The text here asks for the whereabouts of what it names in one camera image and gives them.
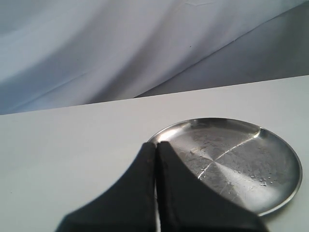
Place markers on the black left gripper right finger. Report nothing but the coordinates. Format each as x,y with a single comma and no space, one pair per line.
185,204

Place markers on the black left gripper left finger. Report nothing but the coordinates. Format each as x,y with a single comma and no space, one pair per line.
127,206

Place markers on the round steel plate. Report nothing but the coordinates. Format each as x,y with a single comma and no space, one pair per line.
247,164

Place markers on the white backdrop cloth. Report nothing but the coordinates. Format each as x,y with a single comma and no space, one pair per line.
59,53

